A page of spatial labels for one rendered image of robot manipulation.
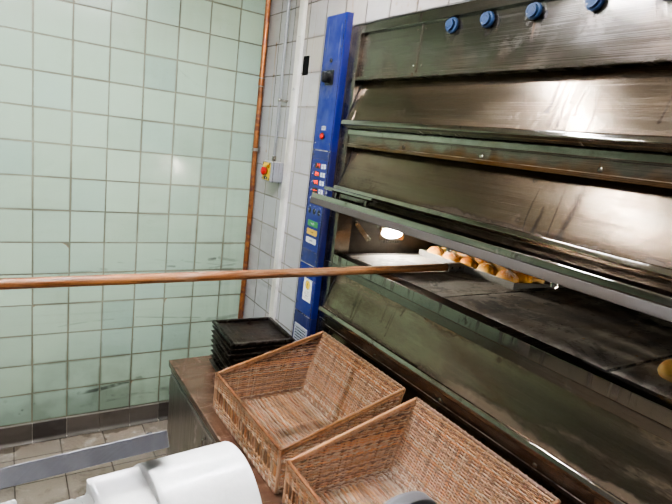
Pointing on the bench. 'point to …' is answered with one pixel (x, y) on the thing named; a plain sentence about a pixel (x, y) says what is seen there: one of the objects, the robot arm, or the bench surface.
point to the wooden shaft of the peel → (205, 276)
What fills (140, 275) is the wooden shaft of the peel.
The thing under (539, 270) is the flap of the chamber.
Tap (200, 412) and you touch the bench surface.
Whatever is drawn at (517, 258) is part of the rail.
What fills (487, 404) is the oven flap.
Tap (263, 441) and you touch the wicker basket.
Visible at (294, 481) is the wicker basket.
